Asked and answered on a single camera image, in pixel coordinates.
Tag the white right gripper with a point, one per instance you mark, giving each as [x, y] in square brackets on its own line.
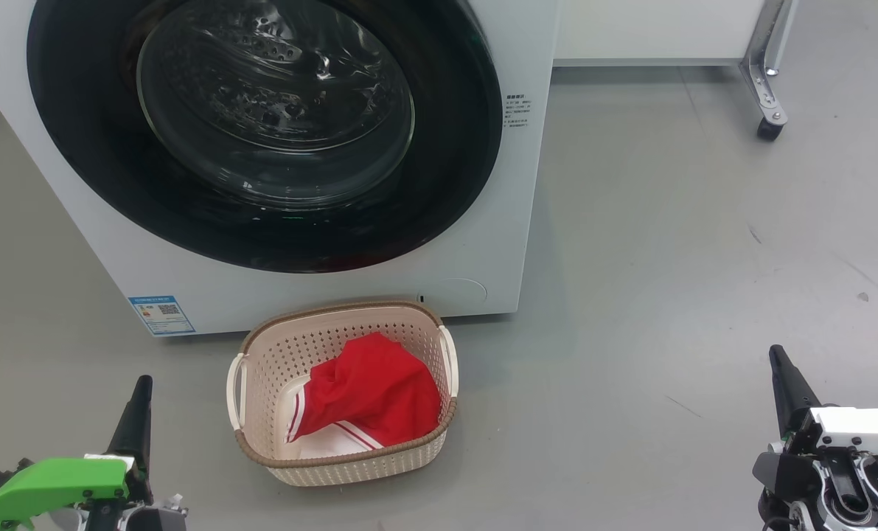
[866, 431]

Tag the blue energy label sticker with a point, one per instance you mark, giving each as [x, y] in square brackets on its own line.
[161, 316]

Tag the metal frame leg with caster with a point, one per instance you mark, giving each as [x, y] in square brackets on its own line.
[763, 81]

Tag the white front-load washing machine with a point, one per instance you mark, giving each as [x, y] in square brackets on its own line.
[483, 258]

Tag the white furniture panel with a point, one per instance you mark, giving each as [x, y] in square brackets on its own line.
[652, 29]

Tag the beige perforated laundry basket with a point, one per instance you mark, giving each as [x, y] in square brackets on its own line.
[269, 361]

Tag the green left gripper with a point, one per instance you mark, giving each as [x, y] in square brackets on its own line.
[48, 483]

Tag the black glass washing machine door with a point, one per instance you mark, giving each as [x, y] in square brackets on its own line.
[262, 110]

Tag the red garment striped trim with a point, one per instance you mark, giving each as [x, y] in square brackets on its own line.
[354, 391]

